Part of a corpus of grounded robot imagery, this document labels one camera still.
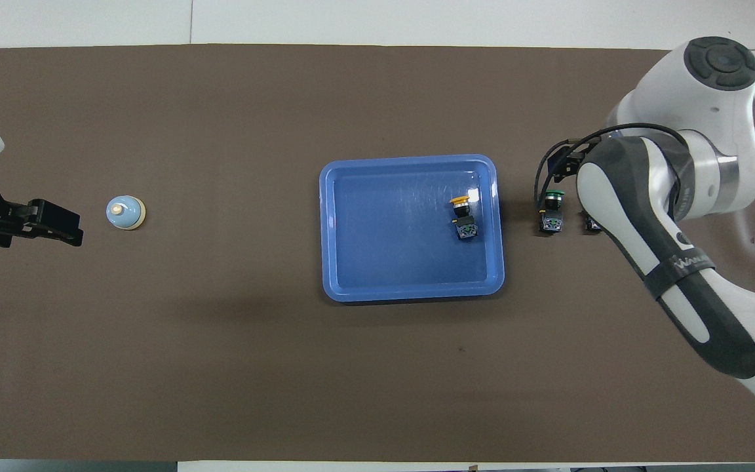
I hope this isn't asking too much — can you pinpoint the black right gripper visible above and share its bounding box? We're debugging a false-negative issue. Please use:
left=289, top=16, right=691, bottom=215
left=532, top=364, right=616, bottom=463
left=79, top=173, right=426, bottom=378
left=551, top=140, right=591, bottom=181

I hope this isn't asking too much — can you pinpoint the green push button switch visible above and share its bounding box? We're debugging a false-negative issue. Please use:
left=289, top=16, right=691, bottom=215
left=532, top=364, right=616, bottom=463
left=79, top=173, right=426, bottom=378
left=538, top=189, right=566, bottom=237

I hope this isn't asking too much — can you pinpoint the yellow push button switch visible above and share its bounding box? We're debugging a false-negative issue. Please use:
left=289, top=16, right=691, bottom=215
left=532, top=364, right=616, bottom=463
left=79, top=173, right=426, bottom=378
left=449, top=195, right=480, bottom=242

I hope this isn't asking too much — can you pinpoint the light blue service bell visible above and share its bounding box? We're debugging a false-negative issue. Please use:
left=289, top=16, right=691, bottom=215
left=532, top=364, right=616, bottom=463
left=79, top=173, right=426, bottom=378
left=106, top=195, right=147, bottom=231

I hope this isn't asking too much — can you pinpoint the blue plastic tray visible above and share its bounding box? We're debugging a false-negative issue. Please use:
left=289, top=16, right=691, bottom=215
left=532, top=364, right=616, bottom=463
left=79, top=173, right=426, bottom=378
left=319, top=154, right=505, bottom=304

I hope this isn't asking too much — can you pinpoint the brown table mat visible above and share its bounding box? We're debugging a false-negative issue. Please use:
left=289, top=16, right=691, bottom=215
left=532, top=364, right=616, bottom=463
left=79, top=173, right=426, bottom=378
left=0, top=44, right=755, bottom=463

